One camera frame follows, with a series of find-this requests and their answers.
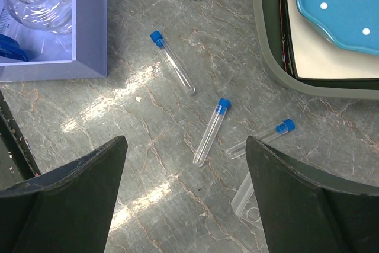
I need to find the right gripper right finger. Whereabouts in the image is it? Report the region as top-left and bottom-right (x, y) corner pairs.
(246, 136), (378, 252)

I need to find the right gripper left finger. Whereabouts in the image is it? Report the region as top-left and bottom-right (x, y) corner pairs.
(1, 136), (128, 252)

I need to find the clear test tube rack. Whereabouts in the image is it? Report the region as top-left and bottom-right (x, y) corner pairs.
(231, 172), (263, 230)

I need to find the dark green plastic tray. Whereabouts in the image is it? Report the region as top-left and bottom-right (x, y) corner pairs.
(253, 0), (378, 100)

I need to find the multicolour compartment organizer tray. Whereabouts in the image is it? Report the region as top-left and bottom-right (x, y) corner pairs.
(1, 0), (107, 82)

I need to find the blue polka dot plate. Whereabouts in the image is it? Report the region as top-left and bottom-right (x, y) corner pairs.
(296, 0), (378, 55)

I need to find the blue cap test tube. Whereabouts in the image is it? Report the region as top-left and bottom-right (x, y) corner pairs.
(192, 98), (231, 167)
(150, 30), (196, 95)
(226, 119), (296, 159)

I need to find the white square plate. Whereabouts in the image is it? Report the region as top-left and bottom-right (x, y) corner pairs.
(287, 0), (378, 80)

